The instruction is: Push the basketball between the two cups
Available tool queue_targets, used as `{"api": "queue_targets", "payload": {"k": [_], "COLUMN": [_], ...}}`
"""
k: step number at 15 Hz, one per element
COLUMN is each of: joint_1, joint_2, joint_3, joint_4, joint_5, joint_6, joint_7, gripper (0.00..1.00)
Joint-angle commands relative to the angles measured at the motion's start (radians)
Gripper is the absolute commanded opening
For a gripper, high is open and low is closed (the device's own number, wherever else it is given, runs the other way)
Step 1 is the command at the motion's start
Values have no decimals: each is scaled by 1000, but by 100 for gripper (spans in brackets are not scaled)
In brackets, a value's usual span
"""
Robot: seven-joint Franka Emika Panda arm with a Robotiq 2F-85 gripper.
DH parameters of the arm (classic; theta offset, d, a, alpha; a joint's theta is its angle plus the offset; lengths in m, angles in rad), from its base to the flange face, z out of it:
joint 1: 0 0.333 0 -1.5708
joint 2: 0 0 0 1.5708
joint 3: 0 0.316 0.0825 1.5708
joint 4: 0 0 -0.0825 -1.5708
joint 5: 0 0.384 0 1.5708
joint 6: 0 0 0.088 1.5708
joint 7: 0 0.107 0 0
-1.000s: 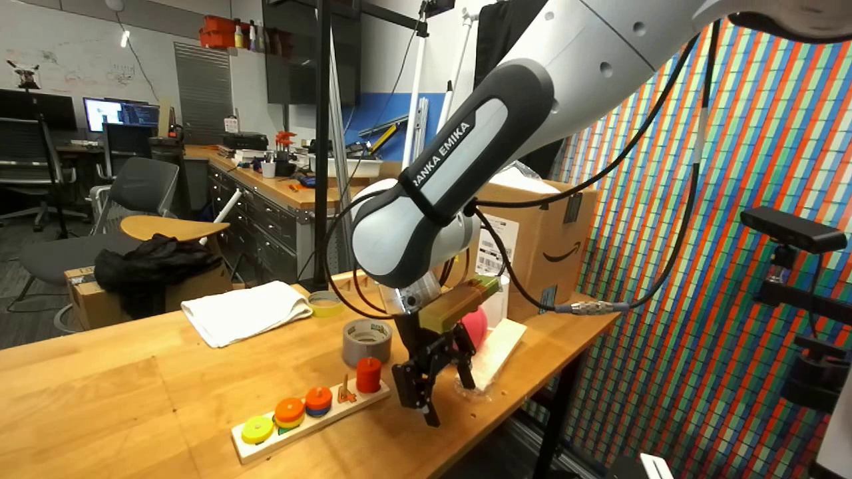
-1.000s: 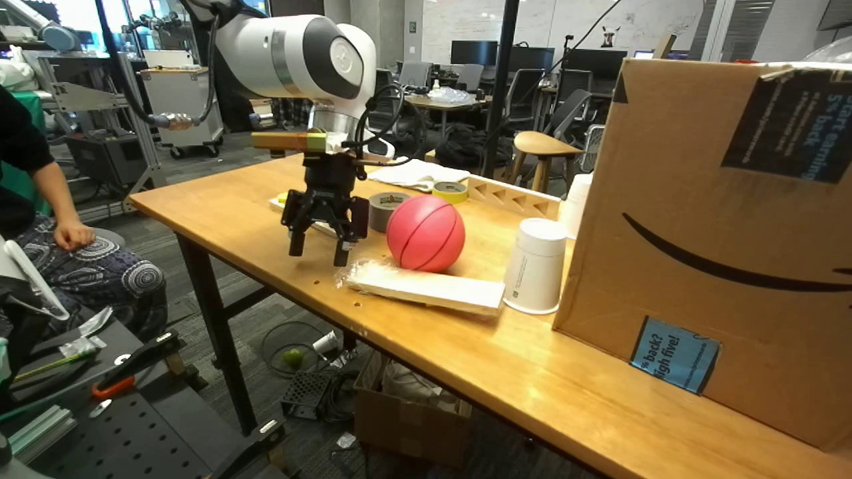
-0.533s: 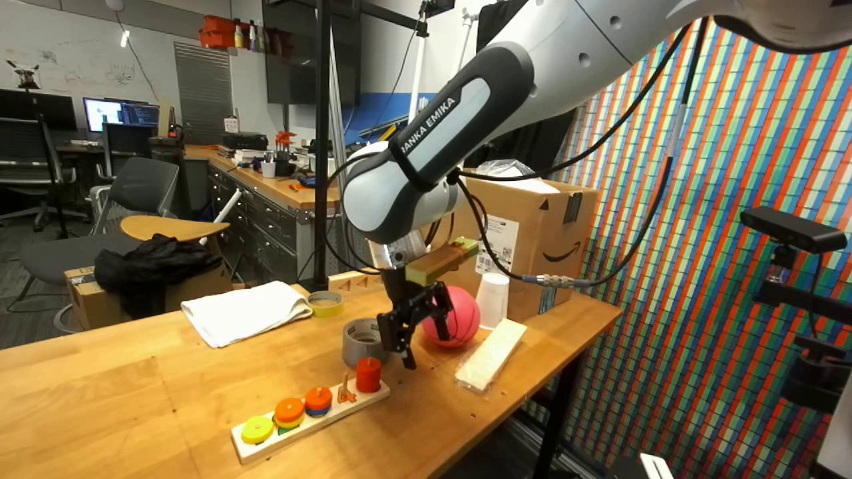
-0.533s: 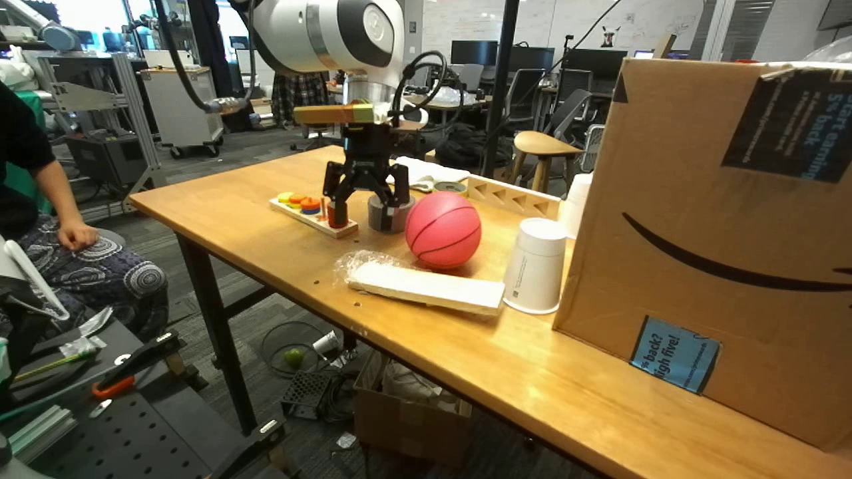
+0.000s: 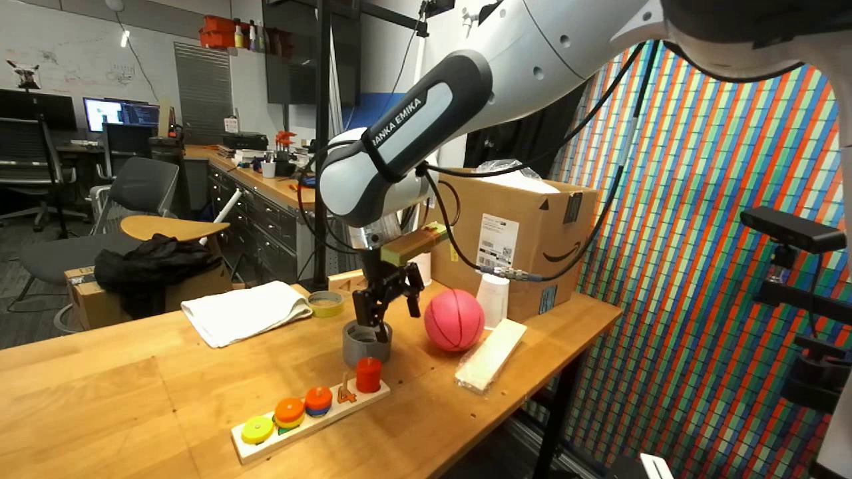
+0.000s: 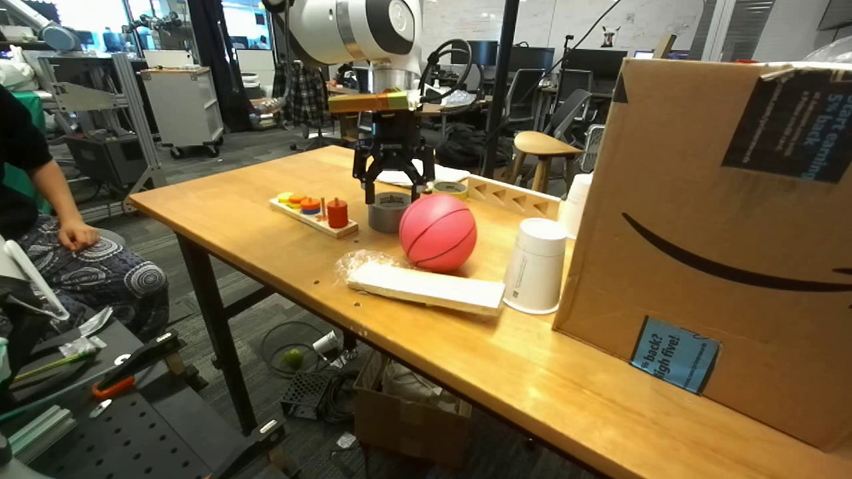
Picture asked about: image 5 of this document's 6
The Amazon cardboard box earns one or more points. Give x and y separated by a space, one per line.
541 241

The plastic-wrapped wooden sorter board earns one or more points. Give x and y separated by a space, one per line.
491 354

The black office chair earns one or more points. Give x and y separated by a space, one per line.
30 163

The white rounded object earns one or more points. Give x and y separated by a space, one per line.
840 434

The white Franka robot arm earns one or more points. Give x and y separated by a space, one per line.
496 69

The wooden shape sorter board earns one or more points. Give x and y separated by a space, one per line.
347 282

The white paper sheet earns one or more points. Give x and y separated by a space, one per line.
242 310

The grey duct tape roll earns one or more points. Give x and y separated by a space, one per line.
360 350

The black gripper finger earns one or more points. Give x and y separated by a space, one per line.
367 315
414 296

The grey office chair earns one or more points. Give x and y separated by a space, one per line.
141 190

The pink toy basketball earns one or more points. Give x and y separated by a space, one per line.
454 320

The red container on shelf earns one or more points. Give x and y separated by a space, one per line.
215 32

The black vertical pole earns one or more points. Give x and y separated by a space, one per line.
319 177

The lit computer monitor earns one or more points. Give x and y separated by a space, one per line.
121 113

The low brown cardboard box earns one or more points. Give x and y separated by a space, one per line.
87 300

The white paper cup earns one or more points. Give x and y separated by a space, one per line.
424 269
493 296

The drawer cabinet with wooden top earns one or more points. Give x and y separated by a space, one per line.
255 222

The black metal table frame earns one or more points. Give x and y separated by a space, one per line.
555 416

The black bar camera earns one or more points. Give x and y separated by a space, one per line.
792 230

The black camera stand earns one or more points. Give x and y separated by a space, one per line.
802 310

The black backpack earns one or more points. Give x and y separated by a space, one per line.
149 269

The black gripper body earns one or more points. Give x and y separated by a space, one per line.
387 279

